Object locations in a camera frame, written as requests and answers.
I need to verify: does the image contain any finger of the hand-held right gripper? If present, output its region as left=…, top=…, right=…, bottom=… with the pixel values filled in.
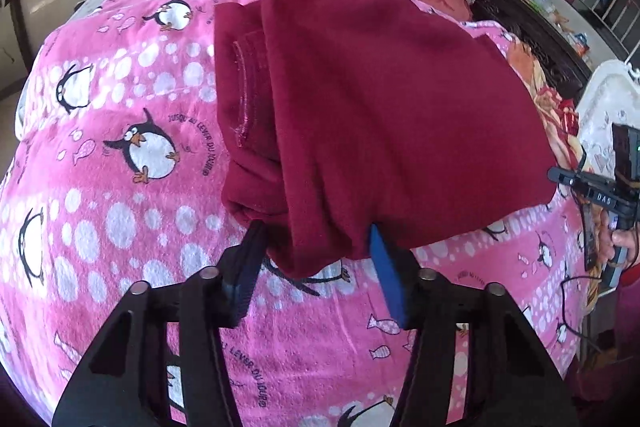
left=547, top=166, right=617, bottom=208

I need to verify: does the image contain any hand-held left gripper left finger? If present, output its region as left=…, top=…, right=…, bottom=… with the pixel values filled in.
left=52, top=220, right=269, bottom=427

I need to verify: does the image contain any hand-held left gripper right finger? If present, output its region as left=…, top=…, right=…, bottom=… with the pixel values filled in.
left=368, top=224, right=582, bottom=427

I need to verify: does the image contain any maroon knit sweater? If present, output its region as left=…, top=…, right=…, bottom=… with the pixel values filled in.
left=213, top=0, right=557, bottom=281

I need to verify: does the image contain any person's right forearm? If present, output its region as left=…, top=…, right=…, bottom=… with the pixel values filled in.
left=574, top=279, right=640, bottom=414

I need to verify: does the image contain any person's right hand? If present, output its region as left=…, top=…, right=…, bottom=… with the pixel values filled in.
left=599, top=211, right=640, bottom=267

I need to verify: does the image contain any white lace cloth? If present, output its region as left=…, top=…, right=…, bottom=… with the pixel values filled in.
left=574, top=59, right=640, bottom=188

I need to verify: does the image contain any orange floral quilt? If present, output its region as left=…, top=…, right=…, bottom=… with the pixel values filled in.
left=504, top=41, right=592, bottom=188

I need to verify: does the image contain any pink penguin print blanket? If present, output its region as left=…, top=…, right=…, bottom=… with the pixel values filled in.
left=0, top=0, right=603, bottom=427

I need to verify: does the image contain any dark carved wooden headboard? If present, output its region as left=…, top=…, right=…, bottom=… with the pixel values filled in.
left=459, top=0, right=592, bottom=104

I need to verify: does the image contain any bedside clutter of small things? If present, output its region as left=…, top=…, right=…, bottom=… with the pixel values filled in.
left=492, top=0, right=593, bottom=58

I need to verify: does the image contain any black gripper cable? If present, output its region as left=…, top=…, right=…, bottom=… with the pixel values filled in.
left=559, top=276, right=603, bottom=354

